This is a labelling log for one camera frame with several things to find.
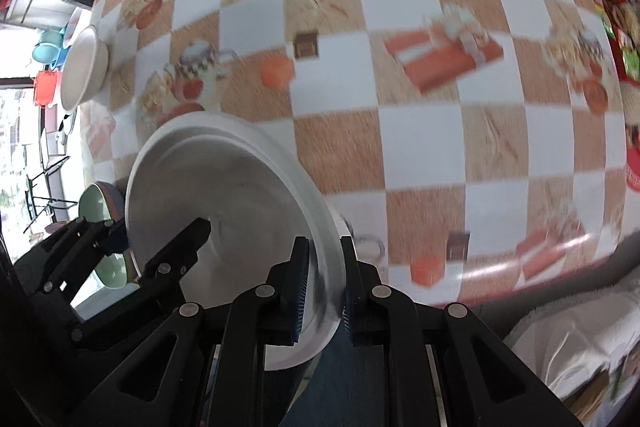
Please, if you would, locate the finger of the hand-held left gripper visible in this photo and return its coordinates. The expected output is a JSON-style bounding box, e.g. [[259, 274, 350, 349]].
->
[[67, 217, 213, 345], [35, 217, 126, 308]]

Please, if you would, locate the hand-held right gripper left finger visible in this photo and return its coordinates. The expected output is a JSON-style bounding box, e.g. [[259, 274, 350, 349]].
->
[[85, 234, 313, 427]]

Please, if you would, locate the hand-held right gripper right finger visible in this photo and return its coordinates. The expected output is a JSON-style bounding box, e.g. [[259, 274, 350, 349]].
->
[[340, 234, 583, 427]]

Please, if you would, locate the green square plate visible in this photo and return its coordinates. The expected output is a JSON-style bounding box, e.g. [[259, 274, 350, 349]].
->
[[80, 182, 135, 290]]

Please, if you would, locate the blue square plate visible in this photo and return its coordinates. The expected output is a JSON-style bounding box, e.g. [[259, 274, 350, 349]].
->
[[102, 181, 127, 224]]

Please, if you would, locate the large white round plate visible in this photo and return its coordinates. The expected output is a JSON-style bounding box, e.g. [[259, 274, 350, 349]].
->
[[125, 112, 351, 370]]

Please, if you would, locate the black metal folding rack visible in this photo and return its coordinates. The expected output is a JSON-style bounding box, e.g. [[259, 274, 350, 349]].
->
[[22, 154, 81, 220]]

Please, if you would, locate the person's leg in jeans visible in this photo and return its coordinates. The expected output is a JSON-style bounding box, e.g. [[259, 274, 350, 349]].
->
[[285, 327, 396, 427]]

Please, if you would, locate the checkered printed tablecloth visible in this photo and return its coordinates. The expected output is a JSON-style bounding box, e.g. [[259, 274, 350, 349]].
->
[[80, 0, 628, 308]]

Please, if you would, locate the red plastic bucket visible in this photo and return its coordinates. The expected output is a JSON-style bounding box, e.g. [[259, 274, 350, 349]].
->
[[34, 71, 63, 106]]

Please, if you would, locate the teal pot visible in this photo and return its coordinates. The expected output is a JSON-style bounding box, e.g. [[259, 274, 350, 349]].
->
[[32, 29, 68, 65]]

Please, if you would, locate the white towel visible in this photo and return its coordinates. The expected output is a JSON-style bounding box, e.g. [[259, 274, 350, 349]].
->
[[502, 277, 640, 408]]

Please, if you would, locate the white dish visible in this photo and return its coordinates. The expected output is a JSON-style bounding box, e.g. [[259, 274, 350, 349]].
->
[[62, 7, 84, 48]]

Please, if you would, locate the red patterned packet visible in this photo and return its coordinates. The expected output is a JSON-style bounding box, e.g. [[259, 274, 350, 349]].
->
[[565, 0, 640, 82]]

